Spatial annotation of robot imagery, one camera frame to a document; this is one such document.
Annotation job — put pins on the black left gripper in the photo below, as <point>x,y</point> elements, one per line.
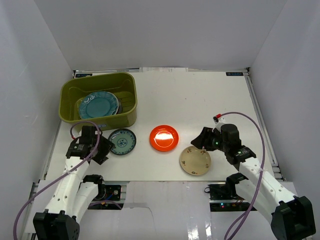
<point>102,152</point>

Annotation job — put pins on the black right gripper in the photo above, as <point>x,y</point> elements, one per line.
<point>204,139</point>

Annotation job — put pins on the green blue patterned small plate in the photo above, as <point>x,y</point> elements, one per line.
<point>124,141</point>

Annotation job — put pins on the cream floral plate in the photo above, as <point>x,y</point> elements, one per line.
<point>194,161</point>

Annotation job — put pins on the orange glossy plate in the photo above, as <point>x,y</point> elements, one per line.
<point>164,138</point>

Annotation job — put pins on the teal scalloped plate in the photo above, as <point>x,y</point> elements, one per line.
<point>98,104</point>

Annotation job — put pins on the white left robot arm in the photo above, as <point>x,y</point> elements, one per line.
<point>75,190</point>

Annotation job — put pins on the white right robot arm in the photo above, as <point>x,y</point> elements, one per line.
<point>291,217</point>

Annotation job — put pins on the olive green plastic bin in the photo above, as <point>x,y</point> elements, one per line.
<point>121,84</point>

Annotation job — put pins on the white paper sheets at back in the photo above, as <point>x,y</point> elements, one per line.
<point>163,69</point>

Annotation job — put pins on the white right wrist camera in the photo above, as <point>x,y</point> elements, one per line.
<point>219,121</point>

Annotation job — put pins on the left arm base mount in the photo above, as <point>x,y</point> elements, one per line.
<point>110,200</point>

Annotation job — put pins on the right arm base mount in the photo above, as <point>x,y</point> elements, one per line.
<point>221,200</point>

